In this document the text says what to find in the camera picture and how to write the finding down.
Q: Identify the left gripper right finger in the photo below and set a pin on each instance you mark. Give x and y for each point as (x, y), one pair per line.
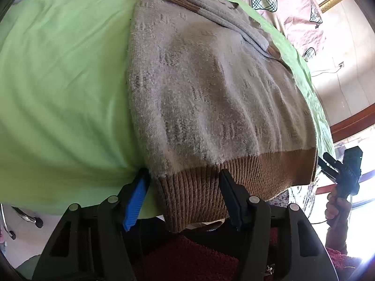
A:
(235, 198)

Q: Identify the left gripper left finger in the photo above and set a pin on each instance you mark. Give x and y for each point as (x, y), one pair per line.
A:
(135, 194)

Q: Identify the beige knit sweater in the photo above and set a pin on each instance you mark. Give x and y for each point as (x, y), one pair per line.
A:
(209, 90)

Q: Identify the person's right forearm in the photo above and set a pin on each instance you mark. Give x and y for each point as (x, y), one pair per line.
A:
(336, 238)

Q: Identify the person's right hand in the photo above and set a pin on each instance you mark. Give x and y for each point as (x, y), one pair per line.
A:
(337, 209)

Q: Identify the green bed sheet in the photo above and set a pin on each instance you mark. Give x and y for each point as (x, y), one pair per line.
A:
(66, 131)

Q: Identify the pink heart-pattern quilt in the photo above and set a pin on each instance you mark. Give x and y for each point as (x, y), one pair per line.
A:
(299, 20)

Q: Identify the red wooden window frame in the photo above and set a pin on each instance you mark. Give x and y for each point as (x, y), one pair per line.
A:
(354, 124)

